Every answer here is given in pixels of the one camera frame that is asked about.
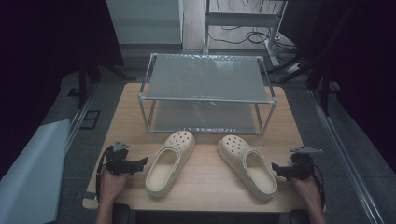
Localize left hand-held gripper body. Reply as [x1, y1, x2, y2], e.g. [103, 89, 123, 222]
[105, 140, 139, 177]

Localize white metal desk frame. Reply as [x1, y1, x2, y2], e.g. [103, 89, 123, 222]
[203, 0, 289, 68]

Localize person's left hand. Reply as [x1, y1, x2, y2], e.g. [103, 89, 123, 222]
[99, 169, 130, 204]

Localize person's right hand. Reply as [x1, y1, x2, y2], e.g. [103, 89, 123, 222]
[292, 177, 325, 206]

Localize grey metal shoe rack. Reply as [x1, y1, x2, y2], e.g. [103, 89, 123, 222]
[137, 52, 277, 135]

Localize light grey sheet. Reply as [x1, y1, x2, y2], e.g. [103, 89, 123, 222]
[0, 119, 72, 224]

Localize black floor frame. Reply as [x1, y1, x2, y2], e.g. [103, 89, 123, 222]
[79, 109, 102, 131]

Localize black metal stand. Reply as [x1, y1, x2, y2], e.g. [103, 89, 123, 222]
[77, 58, 136, 110]
[267, 50, 341, 117]

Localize aluminium floor rail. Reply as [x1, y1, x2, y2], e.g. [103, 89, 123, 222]
[64, 83, 98, 154]
[307, 88, 386, 224]

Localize black chair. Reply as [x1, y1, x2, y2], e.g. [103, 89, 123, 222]
[111, 203, 310, 224]

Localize cream clog shoe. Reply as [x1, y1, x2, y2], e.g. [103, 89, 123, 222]
[217, 134, 278, 202]
[144, 130, 196, 199]

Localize black floor cables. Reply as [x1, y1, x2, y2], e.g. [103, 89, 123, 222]
[207, 24, 297, 54]

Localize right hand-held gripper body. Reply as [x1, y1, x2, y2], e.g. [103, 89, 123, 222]
[288, 146, 324, 181]

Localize dark curtain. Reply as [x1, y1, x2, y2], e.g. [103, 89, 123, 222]
[279, 0, 396, 175]
[0, 0, 125, 180]

